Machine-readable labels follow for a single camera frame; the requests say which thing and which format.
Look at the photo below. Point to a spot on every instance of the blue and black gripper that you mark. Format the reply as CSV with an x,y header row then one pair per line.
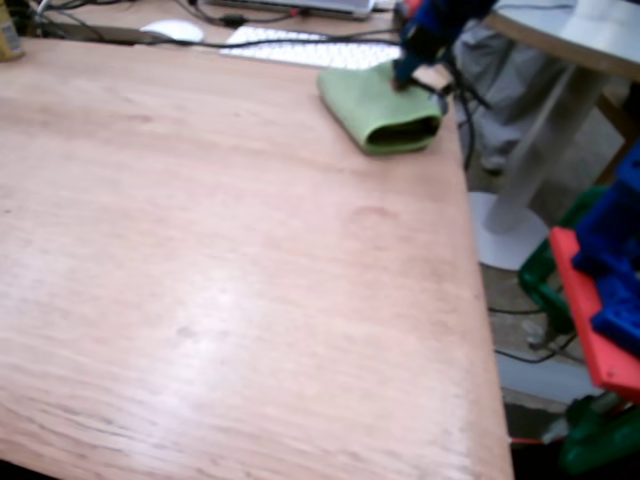
x,y
406,68

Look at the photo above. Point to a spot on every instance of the white keyboard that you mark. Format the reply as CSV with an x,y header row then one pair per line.
x,y
300,47

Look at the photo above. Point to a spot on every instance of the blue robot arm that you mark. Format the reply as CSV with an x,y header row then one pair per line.
x,y
615,280

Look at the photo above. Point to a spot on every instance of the green waffle cleaning cloth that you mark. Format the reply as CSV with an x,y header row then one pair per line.
x,y
372,100

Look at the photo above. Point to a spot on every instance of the white computer mouse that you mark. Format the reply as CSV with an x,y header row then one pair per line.
x,y
172,30

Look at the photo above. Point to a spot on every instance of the red camera mount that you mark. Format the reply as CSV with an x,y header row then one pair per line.
x,y
412,5

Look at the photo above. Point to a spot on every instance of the grey trousers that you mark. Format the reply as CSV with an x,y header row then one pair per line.
x,y
505,100

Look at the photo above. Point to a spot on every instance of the yellow can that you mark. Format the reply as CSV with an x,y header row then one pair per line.
x,y
7,40

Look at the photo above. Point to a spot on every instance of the silver laptop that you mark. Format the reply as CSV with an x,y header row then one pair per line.
x,y
300,6

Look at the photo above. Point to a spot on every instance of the green table clamp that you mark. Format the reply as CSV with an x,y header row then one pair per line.
x,y
545,280
595,450

